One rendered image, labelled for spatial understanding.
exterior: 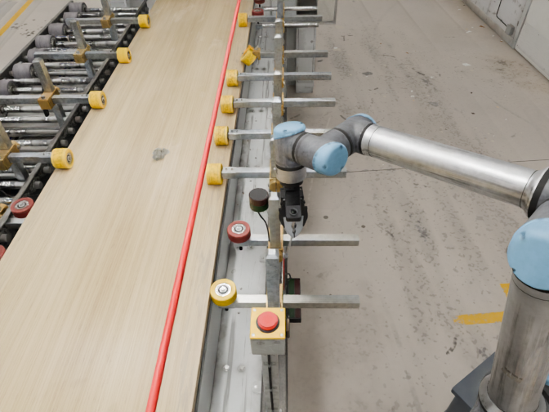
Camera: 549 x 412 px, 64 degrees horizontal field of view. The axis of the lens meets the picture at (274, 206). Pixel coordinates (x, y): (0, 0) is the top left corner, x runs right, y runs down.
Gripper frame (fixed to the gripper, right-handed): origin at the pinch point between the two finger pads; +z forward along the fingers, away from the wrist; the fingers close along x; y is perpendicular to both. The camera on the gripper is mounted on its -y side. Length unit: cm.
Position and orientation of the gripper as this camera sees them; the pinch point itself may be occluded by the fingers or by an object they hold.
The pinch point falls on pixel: (294, 235)
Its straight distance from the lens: 140.0
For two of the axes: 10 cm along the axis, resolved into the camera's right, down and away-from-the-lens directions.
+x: -10.0, 0.7, 0.1
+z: 0.6, 8.4, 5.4
